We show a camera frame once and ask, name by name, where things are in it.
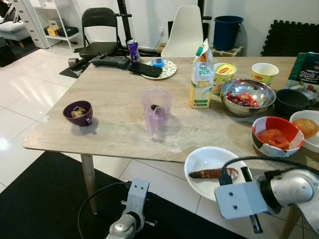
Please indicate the brown sausage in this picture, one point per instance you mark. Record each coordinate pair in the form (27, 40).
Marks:
(209, 174)

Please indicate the black floor mat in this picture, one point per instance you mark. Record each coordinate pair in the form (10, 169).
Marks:
(40, 209)
(184, 219)

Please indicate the wooden table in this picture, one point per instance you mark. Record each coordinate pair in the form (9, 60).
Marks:
(114, 134)

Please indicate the purple translucent jug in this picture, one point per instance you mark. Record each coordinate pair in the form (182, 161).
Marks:
(157, 119)

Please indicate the red patterned bowl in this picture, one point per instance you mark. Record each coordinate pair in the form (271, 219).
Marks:
(284, 124)

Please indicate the orange fruit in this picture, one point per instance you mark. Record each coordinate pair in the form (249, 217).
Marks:
(306, 128)

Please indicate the red berries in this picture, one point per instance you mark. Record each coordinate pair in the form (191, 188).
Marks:
(244, 99)

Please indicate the purple bowl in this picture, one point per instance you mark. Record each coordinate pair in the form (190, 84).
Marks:
(70, 117)

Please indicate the dark bowl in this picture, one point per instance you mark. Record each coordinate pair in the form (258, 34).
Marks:
(290, 102)

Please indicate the steel mixing bowl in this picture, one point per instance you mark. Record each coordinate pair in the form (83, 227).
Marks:
(249, 85)

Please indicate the yellow white juice carton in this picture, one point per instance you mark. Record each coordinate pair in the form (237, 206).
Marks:
(202, 82)

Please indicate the black phone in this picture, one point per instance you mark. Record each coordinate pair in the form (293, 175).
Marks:
(147, 69)

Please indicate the patterned plate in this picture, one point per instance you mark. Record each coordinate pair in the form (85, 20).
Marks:
(169, 67)

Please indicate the small blue gadget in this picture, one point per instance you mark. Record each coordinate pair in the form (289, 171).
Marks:
(157, 62)

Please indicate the yellow lidded noodle cup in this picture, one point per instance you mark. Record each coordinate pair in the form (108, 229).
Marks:
(225, 72)

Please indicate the black game controller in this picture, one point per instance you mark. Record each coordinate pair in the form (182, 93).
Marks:
(109, 61)

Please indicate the green stock powder bag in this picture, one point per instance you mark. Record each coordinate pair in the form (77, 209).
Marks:
(306, 69)

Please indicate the purple drink can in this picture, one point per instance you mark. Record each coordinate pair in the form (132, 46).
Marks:
(133, 52)

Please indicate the grey dumbbell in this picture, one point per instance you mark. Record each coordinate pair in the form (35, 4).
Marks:
(75, 63)

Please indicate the brown brick block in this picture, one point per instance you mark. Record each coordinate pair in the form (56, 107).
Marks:
(232, 51)

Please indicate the white plastic chair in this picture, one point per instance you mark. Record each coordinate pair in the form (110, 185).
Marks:
(184, 35)

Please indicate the black foam puzzle mat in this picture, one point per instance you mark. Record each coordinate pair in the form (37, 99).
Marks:
(294, 37)

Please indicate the blue plastic bucket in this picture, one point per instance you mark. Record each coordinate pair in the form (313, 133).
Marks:
(227, 32)

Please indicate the black metal stand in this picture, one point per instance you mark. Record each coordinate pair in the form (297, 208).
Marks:
(122, 20)

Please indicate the black bag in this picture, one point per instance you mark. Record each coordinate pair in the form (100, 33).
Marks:
(69, 32)

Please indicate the black folding chair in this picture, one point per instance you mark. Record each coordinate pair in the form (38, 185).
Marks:
(99, 20)

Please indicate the yellow box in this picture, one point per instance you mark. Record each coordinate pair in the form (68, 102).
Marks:
(53, 31)

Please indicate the white shelf unit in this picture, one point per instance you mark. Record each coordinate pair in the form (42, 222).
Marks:
(30, 25)

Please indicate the grey sofa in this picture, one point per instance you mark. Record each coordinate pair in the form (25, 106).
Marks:
(12, 30)

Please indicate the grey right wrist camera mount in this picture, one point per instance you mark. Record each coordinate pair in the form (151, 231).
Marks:
(239, 199)

